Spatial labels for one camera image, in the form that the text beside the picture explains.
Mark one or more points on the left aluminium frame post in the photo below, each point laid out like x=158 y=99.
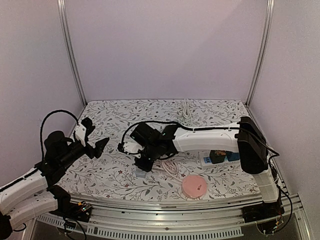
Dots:
x=62 y=11

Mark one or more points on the dark green cube socket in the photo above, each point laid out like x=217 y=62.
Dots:
x=217 y=156

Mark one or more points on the light blue power strip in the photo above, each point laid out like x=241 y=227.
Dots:
x=140 y=173

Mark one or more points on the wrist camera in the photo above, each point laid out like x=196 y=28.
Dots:
x=83 y=130
x=130 y=148

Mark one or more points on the aluminium frame post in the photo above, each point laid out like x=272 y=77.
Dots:
x=62 y=11
x=262 y=51

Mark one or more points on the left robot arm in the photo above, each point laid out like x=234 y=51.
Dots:
x=36 y=192

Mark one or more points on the pink round power strip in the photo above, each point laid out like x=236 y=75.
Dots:
x=192 y=186

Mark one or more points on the blue cube socket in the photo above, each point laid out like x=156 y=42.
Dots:
x=232 y=156

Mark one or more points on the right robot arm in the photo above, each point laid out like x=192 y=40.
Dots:
x=243 y=137

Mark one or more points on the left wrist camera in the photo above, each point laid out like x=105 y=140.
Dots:
x=83 y=130

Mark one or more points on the floral table mat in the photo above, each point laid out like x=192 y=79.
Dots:
x=113 y=175

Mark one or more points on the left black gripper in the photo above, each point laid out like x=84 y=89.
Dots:
x=98 y=149

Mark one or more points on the right aluminium frame post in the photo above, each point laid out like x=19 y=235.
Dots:
x=262 y=51

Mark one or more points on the front aluminium rail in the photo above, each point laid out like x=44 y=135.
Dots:
x=214 y=219

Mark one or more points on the white multicolour power strip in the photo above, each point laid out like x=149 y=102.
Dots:
x=205 y=161

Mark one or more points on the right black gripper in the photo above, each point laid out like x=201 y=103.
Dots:
x=144 y=160

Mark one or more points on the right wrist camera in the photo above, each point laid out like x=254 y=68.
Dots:
x=130 y=148

